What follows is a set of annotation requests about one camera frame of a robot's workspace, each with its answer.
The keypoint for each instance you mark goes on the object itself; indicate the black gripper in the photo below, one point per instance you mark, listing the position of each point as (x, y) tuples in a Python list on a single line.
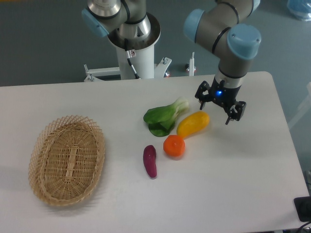
[(223, 92)]

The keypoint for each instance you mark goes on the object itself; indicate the yellow mango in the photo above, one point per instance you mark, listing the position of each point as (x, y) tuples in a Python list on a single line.
[(193, 124)]

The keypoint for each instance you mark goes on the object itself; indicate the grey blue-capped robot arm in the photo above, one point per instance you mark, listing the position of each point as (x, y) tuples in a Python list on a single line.
[(220, 31)]

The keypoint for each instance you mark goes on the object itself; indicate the green bok choy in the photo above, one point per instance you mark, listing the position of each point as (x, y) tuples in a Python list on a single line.
[(161, 120)]

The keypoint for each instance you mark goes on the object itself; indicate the orange persimmon fruit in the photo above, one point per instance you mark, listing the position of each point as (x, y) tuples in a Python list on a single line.
[(174, 146)]

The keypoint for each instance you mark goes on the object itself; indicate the purple sweet potato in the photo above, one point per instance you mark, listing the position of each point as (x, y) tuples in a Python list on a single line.
[(149, 161)]

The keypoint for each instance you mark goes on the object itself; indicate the blue bag in background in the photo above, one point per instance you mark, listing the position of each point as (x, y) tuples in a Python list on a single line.
[(301, 9)]

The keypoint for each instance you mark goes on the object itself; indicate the black device at table edge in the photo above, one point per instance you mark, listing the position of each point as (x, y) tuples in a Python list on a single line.
[(303, 208)]

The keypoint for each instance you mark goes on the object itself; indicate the woven wicker basket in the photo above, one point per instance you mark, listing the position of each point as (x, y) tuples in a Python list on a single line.
[(67, 161)]

